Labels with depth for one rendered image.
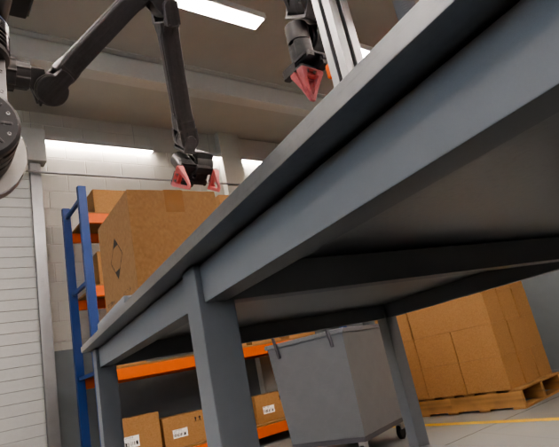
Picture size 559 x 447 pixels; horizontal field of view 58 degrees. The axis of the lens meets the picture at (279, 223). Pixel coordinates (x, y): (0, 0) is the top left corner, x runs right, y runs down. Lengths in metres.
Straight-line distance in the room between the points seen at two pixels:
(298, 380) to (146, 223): 2.35
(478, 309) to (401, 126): 3.94
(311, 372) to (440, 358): 1.49
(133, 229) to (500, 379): 3.51
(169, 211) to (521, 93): 1.06
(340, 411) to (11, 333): 3.05
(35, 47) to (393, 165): 4.61
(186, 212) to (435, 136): 1.00
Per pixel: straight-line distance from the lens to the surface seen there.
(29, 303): 5.18
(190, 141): 1.57
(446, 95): 0.38
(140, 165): 6.05
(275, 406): 5.19
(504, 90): 0.35
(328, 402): 3.36
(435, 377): 4.60
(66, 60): 1.44
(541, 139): 0.63
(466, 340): 4.40
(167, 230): 1.28
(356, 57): 0.93
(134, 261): 1.23
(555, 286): 5.62
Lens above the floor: 0.63
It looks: 16 degrees up
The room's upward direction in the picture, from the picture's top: 12 degrees counter-clockwise
